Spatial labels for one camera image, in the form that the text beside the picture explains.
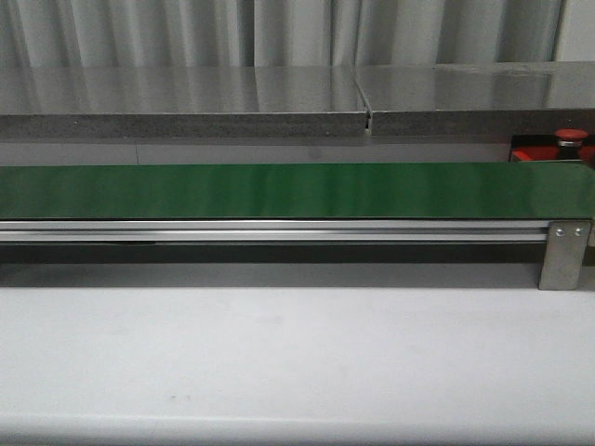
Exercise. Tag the grey pleated curtain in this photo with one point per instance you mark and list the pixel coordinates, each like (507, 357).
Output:
(275, 33)

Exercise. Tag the steel conveyor support bracket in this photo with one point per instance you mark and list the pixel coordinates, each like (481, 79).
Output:
(566, 245)

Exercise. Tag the red mushroom push button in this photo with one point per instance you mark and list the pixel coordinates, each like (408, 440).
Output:
(569, 142)

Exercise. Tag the left grey stone slab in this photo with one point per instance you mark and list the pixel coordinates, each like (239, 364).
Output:
(179, 102)

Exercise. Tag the aluminium conveyor side rail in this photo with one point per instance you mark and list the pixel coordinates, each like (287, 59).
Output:
(274, 231)

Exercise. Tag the green conveyor belt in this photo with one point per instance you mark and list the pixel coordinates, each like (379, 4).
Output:
(313, 191)

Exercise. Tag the red plastic tray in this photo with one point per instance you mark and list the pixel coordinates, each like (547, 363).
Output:
(553, 154)

